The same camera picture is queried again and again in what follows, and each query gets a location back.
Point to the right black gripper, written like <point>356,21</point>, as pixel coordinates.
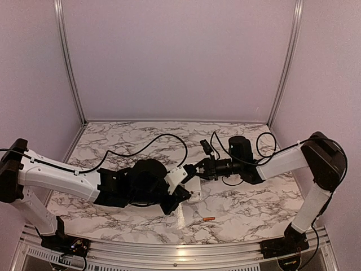
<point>210,169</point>

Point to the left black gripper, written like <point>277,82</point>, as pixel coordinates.
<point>179,196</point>

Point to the white remote control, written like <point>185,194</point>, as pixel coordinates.
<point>193,186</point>

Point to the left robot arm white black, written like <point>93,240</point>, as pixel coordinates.
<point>146,183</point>

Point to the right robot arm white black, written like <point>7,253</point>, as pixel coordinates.
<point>324,157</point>

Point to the orange AAA battery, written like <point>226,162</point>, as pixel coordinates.
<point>208,218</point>

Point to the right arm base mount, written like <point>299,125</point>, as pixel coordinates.
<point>292,242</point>

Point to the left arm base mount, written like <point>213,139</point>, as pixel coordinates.
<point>64,243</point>

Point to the front aluminium frame rail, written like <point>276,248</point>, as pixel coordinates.
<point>110,255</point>

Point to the right aluminium frame post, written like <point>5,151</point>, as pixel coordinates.
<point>290,52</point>

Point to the aluminium frame post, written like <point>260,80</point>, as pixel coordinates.
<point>60,20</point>
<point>290,52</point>

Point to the left aluminium frame post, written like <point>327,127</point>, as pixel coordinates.
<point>60,20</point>

